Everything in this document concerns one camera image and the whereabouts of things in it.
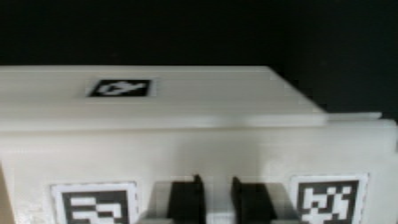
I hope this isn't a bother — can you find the small white cabinet door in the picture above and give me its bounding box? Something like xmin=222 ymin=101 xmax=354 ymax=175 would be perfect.
xmin=0 ymin=113 xmax=398 ymax=224

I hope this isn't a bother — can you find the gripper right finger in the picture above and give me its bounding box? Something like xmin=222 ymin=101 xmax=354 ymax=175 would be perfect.
xmin=229 ymin=175 xmax=304 ymax=224

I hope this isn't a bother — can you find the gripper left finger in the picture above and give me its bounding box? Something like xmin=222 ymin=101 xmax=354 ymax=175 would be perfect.
xmin=139 ymin=173 xmax=208 ymax=224

